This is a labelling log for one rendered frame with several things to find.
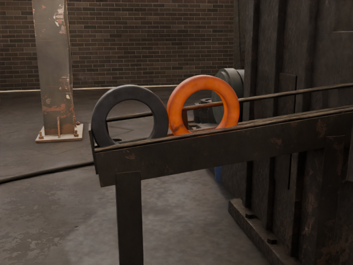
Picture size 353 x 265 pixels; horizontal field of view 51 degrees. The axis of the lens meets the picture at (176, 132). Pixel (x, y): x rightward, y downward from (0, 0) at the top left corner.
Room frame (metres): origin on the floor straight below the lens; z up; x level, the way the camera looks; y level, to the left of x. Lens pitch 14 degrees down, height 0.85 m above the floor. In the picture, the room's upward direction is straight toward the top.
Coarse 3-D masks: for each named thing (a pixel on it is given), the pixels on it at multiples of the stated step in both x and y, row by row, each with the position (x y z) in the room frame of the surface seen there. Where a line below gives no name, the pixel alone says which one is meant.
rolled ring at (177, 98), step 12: (180, 84) 0.91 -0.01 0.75; (192, 84) 0.90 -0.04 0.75; (204, 84) 0.90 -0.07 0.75; (216, 84) 0.91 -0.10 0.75; (228, 84) 0.92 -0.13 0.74; (180, 96) 0.89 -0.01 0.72; (228, 96) 0.92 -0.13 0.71; (168, 108) 0.89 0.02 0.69; (180, 108) 0.89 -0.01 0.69; (228, 108) 0.92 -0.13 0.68; (180, 120) 0.89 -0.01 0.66; (228, 120) 0.92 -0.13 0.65; (180, 132) 0.89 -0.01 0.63
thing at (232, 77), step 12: (228, 72) 2.23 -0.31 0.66; (240, 72) 2.26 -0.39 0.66; (240, 84) 2.16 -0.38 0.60; (216, 96) 2.36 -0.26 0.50; (240, 96) 2.13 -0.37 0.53; (216, 108) 2.36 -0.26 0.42; (240, 108) 2.13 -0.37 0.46; (216, 120) 2.35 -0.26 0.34; (240, 120) 2.17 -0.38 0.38; (228, 168) 2.00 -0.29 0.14; (240, 168) 1.83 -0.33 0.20; (228, 180) 1.99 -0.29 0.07; (240, 180) 1.82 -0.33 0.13
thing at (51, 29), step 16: (32, 0) 3.20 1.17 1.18; (48, 0) 3.23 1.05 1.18; (64, 0) 3.55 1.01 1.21; (48, 16) 3.23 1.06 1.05; (64, 16) 3.54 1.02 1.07; (48, 32) 3.23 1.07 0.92; (64, 32) 3.24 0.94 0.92; (48, 48) 3.22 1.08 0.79; (64, 48) 3.25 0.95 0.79; (48, 64) 3.22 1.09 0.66; (64, 64) 3.25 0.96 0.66; (48, 80) 3.22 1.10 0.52; (64, 80) 3.23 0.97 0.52; (48, 96) 3.22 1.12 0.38; (64, 96) 3.24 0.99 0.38; (48, 112) 3.21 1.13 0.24; (64, 112) 3.24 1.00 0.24; (48, 128) 3.21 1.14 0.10; (64, 128) 3.24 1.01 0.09; (80, 128) 3.50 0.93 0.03
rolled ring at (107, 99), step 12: (108, 96) 0.85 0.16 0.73; (120, 96) 0.86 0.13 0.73; (132, 96) 0.86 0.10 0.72; (144, 96) 0.87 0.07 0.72; (156, 96) 0.88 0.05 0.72; (96, 108) 0.84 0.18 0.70; (108, 108) 0.85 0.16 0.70; (156, 108) 0.88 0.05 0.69; (96, 120) 0.84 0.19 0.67; (156, 120) 0.88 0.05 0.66; (168, 120) 0.88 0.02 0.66; (96, 132) 0.84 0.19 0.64; (156, 132) 0.87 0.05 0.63; (108, 144) 0.85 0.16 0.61
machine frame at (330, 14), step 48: (288, 0) 1.38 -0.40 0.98; (336, 0) 1.12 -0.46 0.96; (288, 48) 1.36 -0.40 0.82; (336, 48) 1.09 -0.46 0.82; (288, 96) 1.32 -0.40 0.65; (336, 96) 1.07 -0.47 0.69; (240, 192) 1.74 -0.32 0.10; (288, 192) 1.29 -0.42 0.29; (288, 240) 1.21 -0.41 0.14; (336, 240) 1.07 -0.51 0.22
